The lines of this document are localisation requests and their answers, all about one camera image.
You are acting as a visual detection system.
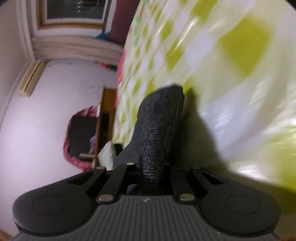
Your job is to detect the maroon sofa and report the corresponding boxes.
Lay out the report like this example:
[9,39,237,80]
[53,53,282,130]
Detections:
[109,0,140,44]

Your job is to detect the beige curtain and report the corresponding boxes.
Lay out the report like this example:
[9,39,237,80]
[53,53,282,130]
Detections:
[32,35,123,66]

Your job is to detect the folded grey and black clothes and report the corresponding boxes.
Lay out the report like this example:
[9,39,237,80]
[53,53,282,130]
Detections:
[97,141,123,171]

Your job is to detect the white air conditioner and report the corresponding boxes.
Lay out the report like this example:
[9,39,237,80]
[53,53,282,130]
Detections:
[18,61,47,97]

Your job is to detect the window with wooden frame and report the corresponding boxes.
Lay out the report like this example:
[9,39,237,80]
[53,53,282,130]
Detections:
[35,0,112,30]

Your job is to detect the wooden desk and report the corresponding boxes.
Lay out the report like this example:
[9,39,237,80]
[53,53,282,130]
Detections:
[92,87,116,168]

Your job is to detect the floral pink yellow bed sheet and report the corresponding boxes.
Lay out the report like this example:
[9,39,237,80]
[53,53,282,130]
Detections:
[115,48,126,108]

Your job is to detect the black monitor with pink cover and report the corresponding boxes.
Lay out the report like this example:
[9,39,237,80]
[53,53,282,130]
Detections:
[63,105,98,172]

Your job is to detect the dark grey knit pants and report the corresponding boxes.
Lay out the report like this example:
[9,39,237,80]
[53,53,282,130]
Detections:
[113,85,185,182]

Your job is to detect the green checkered plastic bed cover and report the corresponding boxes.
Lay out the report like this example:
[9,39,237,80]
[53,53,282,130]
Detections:
[111,0,296,186]

